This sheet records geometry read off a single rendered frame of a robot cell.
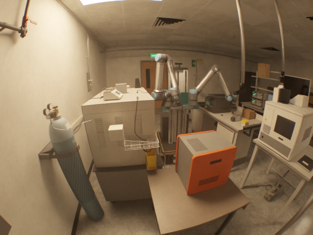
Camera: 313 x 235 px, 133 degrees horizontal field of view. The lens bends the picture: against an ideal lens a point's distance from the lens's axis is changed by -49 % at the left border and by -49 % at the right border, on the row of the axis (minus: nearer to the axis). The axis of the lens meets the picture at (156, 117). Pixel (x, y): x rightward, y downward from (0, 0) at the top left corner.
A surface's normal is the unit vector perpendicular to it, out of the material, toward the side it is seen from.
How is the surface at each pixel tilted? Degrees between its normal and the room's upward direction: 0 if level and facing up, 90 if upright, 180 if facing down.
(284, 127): 90
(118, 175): 90
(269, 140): 90
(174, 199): 0
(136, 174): 90
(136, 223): 0
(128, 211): 0
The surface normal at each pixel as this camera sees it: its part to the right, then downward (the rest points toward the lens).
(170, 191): -0.02, -0.95
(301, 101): -0.98, 0.08
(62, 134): 0.72, 0.03
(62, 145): 0.51, 0.27
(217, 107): 0.18, 0.31
